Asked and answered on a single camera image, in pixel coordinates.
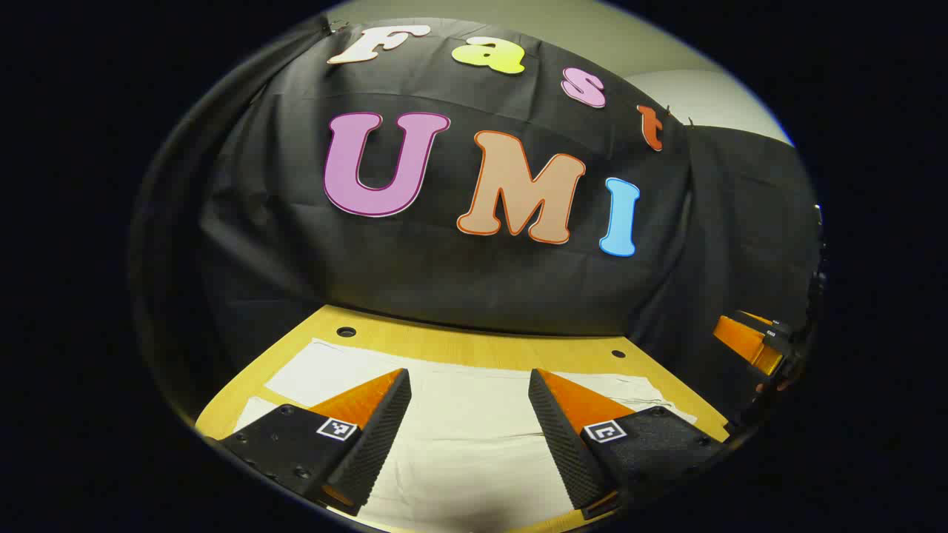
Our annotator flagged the black backdrop cloth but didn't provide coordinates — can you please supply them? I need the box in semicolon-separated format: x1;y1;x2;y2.
130;16;823;415

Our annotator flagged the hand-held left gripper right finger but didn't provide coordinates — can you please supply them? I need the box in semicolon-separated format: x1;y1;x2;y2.
528;368;730;519

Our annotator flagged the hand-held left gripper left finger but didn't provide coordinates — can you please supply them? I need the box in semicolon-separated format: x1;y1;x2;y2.
204;368;413;517

